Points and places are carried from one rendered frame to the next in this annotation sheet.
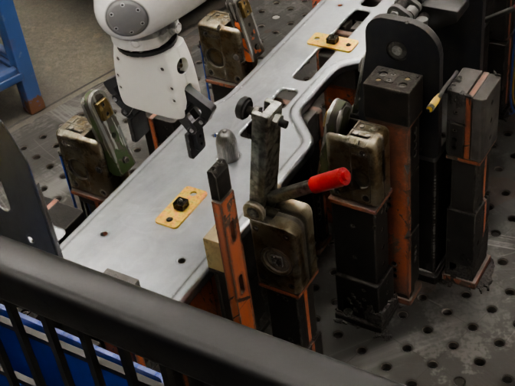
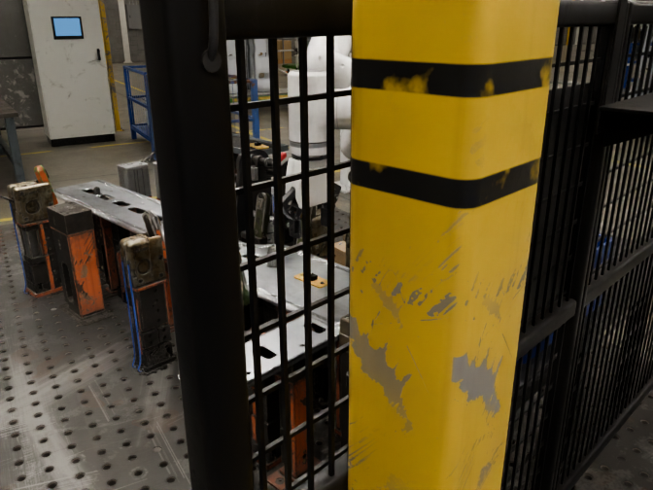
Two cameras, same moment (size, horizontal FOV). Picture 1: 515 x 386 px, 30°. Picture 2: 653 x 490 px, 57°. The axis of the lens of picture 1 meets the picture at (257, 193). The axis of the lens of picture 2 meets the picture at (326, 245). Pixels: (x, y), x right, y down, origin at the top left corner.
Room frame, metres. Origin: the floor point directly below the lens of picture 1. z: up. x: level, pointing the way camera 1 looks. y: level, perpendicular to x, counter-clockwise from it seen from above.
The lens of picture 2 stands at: (0.82, 1.28, 1.53)
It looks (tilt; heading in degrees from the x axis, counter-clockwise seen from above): 21 degrees down; 279
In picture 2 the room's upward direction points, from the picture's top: straight up
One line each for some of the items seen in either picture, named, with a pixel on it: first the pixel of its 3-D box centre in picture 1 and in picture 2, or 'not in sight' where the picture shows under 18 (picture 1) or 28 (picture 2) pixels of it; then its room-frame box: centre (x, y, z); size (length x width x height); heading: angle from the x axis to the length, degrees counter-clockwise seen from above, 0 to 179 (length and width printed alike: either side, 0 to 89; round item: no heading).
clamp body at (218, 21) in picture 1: (236, 102); (149, 302); (1.47, 0.01, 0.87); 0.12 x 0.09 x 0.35; 55
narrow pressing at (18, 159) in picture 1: (18, 233); not in sight; (0.83, 0.27, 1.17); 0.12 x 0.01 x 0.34; 55
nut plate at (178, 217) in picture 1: (181, 204); (312, 277); (1.03, 0.11, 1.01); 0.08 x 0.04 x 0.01; 144
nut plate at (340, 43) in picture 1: (332, 40); not in sight; (1.41, -0.16, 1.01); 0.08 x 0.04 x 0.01; 55
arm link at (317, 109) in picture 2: not in sight; (311, 105); (1.03, 0.11, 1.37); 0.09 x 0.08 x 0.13; 178
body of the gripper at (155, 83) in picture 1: (153, 70); (310, 177); (1.03, 0.11, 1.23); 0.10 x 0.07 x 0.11; 54
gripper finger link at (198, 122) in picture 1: (201, 134); (330, 210); (1.00, 0.06, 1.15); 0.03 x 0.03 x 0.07; 54
